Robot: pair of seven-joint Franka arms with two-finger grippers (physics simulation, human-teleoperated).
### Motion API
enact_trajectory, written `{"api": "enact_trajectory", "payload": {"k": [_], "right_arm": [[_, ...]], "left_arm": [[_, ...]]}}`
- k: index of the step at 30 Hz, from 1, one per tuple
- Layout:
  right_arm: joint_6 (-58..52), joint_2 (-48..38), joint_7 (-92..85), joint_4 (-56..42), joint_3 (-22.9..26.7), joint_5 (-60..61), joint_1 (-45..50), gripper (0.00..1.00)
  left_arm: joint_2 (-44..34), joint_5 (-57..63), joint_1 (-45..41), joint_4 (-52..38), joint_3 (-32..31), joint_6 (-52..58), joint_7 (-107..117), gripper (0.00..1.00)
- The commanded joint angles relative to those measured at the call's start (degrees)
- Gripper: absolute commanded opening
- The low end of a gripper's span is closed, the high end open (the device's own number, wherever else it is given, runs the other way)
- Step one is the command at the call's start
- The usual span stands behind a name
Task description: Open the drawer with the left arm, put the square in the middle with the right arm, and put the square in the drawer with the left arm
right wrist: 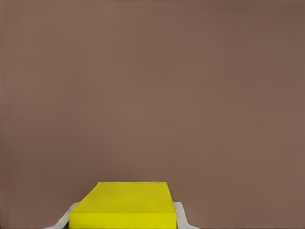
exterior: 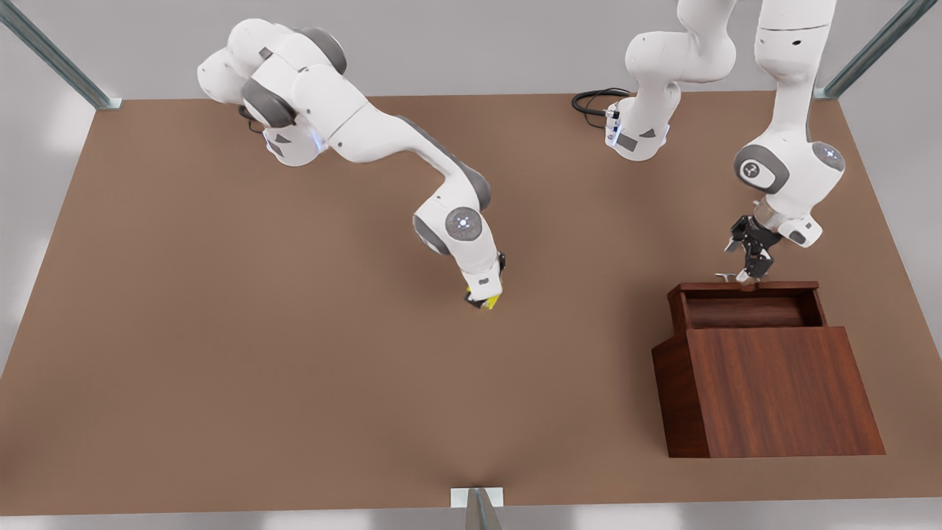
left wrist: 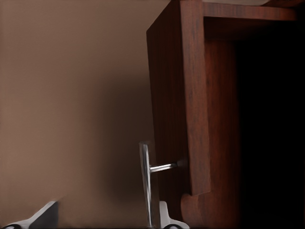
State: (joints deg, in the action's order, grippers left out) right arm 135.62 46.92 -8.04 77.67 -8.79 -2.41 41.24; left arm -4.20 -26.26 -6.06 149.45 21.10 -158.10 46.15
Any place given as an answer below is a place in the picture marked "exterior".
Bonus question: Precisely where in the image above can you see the dark wooden drawer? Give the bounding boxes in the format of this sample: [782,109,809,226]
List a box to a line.
[667,273,827,331]

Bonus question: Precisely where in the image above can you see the dark wooden cabinet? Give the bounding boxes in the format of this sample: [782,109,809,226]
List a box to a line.
[651,281,887,459]

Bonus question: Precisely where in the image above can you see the silver frame post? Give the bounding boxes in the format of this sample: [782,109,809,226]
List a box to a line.
[812,0,941,101]
[0,0,123,112]
[450,486,505,530]

